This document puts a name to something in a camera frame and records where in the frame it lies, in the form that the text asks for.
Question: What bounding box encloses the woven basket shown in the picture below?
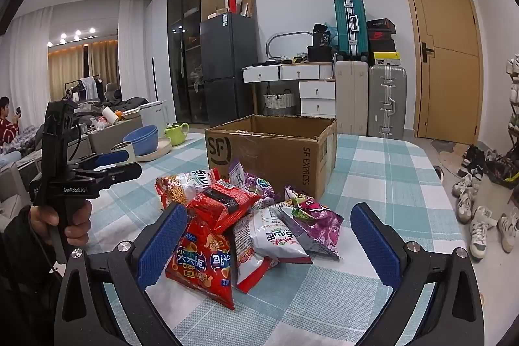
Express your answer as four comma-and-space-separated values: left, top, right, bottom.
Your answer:
263, 90, 298, 116

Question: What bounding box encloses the person's left hand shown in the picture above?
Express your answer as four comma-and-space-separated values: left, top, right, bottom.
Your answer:
29, 202, 93, 249

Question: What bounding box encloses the green watering can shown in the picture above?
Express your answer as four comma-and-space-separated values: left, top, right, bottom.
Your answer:
164, 123, 190, 146

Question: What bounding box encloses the red black snack packet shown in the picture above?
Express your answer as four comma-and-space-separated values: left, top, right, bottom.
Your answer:
188, 180, 262, 233

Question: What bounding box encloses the grey doormat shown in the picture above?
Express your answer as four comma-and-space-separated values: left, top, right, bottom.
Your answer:
431, 138, 472, 169

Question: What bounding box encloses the plain black shoebox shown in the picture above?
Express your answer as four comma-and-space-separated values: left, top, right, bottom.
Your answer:
368, 40, 396, 55

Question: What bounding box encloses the checked teal tablecloth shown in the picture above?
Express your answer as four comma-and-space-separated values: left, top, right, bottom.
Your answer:
95, 131, 484, 346

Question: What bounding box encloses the dark grey fridge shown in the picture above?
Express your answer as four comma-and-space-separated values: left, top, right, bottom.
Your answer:
199, 11, 270, 128

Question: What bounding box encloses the beige suitcase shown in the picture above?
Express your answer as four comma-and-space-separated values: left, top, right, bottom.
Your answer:
335, 60, 370, 136

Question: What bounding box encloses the curved metal tube frame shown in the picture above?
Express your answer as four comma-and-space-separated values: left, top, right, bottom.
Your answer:
265, 32, 312, 60

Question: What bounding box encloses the clothes rack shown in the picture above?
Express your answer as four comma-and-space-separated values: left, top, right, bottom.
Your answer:
63, 76, 103, 102

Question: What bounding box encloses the wooden door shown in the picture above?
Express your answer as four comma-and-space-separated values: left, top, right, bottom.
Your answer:
396, 0, 483, 146

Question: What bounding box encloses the black bag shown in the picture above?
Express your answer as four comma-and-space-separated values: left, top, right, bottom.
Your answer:
312, 23, 330, 47

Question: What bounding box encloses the person's left forearm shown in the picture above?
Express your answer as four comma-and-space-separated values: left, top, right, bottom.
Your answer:
0, 206, 57, 346

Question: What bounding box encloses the white tall cabinet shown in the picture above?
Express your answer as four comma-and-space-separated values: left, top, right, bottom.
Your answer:
146, 0, 179, 124

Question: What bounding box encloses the black storage box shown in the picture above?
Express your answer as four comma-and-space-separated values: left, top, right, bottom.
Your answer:
307, 45, 335, 62

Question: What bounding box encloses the group of scattered shoes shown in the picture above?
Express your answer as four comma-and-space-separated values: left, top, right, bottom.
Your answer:
432, 143, 519, 262

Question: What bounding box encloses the purple pink snack packet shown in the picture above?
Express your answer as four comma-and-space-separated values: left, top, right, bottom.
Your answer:
284, 186, 345, 261

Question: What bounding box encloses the yellow black shoebox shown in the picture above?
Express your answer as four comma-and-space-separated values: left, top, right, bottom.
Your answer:
372, 52, 402, 66

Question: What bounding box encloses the cardboard box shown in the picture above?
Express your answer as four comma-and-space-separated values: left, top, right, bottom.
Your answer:
205, 115, 338, 201

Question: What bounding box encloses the shoe rack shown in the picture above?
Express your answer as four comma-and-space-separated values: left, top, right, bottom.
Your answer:
482, 54, 519, 188

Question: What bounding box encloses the white curtain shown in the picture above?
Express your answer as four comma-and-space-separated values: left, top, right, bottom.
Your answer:
117, 0, 153, 103

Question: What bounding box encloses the white round basin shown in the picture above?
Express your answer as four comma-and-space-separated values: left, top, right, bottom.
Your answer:
136, 136, 173, 162

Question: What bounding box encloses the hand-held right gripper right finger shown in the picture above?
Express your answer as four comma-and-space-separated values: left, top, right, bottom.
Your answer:
350, 202, 485, 346

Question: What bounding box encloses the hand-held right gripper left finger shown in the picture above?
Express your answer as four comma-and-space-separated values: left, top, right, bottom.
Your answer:
54, 202, 189, 346

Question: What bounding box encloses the white chest freezer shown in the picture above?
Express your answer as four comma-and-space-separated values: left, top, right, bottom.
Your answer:
138, 101, 169, 128

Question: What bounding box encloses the blue basin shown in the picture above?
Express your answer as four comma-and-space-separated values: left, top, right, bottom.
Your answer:
123, 125, 159, 156

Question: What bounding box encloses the teal suitcase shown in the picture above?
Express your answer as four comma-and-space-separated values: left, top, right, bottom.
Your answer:
333, 0, 370, 61

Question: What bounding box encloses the dark glass cabinet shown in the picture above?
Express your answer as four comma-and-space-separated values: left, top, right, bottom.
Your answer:
167, 0, 225, 125

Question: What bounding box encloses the white red snack packet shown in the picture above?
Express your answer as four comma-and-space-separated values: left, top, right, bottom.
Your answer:
233, 206, 314, 294

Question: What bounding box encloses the white drawer desk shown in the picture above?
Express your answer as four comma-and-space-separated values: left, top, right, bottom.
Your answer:
242, 62, 337, 117

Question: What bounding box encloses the large red snack packet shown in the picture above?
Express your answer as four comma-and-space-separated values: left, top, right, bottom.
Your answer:
166, 214, 236, 310

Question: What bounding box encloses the white orange snack packet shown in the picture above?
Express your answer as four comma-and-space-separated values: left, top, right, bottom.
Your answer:
155, 169, 220, 209

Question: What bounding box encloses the silver suitcase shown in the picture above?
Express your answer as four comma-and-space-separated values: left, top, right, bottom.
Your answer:
368, 64, 407, 140

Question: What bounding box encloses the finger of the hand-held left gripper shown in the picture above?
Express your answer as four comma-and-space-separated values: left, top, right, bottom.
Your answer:
73, 163, 142, 188
83, 149, 130, 171

